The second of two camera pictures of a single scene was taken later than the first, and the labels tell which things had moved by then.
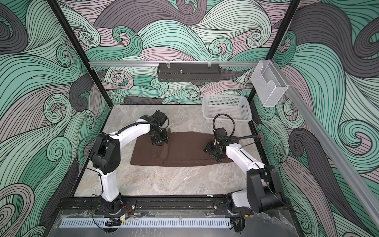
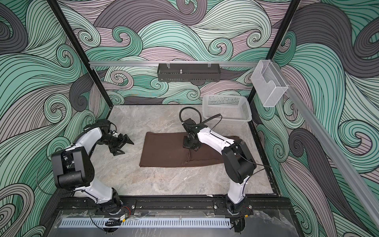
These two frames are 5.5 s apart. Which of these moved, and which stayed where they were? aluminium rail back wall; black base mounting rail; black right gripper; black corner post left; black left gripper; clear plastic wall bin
Moved: black left gripper; black right gripper
Stayed: black corner post left; aluminium rail back wall; black base mounting rail; clear plastic wall bin
